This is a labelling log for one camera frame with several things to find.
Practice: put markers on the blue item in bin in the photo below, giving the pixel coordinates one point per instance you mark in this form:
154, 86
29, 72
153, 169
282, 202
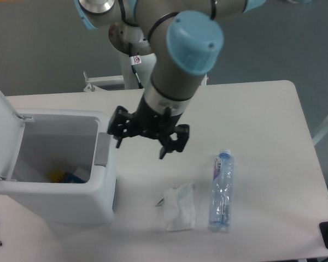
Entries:
71, 178

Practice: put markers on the yellow item in bin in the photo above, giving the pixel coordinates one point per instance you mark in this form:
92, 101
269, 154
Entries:
56, 176

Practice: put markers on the grey trash can push button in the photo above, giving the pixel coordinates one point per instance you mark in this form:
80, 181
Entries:
102, 149

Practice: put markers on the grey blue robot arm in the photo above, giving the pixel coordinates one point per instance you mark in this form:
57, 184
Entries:
186, 40

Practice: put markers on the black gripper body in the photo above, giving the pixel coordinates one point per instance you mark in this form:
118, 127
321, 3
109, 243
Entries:
150, 124

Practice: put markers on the clear plastic bag with tissue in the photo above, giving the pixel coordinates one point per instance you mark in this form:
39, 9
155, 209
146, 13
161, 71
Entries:
178, 208

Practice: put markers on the clear empty plastic bottle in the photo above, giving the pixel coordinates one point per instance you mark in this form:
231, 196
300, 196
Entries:
221, 194

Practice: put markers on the white box in bin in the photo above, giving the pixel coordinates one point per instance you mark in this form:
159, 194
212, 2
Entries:
82, 174

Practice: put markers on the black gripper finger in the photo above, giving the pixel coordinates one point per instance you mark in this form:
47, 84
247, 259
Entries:
175, 140
121, 125

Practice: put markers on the white trash can lid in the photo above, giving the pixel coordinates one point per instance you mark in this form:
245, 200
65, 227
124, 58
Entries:
12, 127

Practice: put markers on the white plastic trash can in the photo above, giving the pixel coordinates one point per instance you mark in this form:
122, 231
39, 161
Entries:
63, 140

